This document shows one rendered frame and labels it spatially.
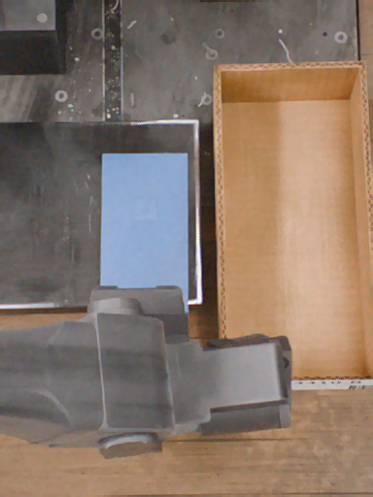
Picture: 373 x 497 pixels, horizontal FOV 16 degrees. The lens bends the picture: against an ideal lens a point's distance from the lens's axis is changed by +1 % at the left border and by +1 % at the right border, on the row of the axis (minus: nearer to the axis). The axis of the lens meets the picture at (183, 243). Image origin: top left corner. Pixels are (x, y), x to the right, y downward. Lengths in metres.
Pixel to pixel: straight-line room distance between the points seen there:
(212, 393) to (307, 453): 0.25
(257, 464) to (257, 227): 0.19
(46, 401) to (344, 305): 0.40
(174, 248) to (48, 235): 0.10
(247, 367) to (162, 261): 0.26
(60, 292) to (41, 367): 0.34
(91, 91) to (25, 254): 0.16
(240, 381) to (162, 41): 0.42
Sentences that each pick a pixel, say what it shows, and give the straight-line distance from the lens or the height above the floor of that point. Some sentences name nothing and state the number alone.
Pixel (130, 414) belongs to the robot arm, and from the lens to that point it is 0.74.
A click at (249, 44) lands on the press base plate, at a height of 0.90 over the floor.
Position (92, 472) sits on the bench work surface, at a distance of 1.04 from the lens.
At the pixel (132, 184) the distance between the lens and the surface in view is 1.06.
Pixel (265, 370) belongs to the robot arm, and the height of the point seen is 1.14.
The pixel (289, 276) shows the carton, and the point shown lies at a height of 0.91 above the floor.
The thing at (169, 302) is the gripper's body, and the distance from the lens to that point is 0.92.
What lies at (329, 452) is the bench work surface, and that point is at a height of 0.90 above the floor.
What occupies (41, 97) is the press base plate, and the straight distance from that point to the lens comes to 1.12.
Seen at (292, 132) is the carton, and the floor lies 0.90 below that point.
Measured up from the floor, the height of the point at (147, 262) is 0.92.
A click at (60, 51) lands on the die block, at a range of 1.09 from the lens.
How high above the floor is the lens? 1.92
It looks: 73 degrees down
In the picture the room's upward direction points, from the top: 2 degrees counter-clockwise
